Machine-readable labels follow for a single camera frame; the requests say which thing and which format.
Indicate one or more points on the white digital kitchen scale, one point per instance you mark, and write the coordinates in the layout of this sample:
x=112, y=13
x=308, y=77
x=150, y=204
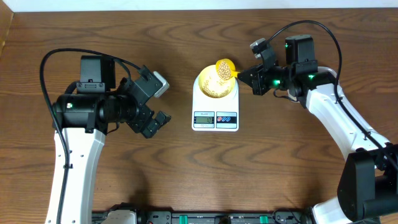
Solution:
x=215, y=114

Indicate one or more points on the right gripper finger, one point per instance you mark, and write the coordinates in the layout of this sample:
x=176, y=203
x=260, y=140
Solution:
x=247, y=74
x=247, y=80

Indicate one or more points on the pale yellow bowl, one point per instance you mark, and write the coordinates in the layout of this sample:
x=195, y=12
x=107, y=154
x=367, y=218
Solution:
x=207, y=70

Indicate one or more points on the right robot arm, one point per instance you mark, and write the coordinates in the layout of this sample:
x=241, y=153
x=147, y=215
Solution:
x=368, y=185

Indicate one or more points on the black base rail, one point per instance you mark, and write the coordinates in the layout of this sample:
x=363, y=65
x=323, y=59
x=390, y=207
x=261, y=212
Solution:
x=130, y=213

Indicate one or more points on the yellow measuring scoop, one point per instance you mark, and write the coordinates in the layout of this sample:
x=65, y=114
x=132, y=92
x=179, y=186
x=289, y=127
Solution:
x=226, y=69

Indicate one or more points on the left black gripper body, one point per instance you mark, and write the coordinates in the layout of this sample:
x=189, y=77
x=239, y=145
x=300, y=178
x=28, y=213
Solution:
x=139, y=116

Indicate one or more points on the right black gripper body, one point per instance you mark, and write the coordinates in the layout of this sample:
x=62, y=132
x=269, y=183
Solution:
x=275, y=78

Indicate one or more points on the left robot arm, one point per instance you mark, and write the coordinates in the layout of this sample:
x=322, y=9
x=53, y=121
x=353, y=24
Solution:
x=81, y=119

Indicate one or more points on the soybeans in bowl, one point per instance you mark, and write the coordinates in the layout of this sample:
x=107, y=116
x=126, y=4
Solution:
x=213, y=86

